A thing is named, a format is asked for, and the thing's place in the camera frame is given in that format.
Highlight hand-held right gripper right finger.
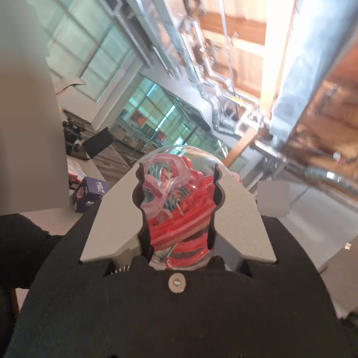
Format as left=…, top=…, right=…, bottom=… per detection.
left=207, top=163, right=278, bottom=267

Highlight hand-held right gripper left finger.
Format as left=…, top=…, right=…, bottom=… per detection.
left=79, top=162, right=154, bottom=265

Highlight clear maze ball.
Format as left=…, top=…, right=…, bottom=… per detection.
left=131, top=145, right=242, bottom=271

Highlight person's left forearm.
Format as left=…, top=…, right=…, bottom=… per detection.
left=0, top=213, right=64, bottom=290

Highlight dark blue toy box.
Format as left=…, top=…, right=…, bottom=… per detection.
left=71, top=176, right=109, bottom=213

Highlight open black laptop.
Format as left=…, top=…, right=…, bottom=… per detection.
left=82, top=127, right=116, bottom=160

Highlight black floor lamp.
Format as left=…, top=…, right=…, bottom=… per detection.
left=184, top=120, right=211, bottom=146

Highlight silver round ventilation ducts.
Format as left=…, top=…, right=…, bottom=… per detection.
left=126, top=0, right=358, bottom=191

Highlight wooden post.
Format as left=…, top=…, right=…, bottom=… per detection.
left=222, top=128, right=258, bottom=169

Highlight rectangular metal air duct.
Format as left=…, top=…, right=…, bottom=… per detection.
left=270, top=0, right=353, bottom=146

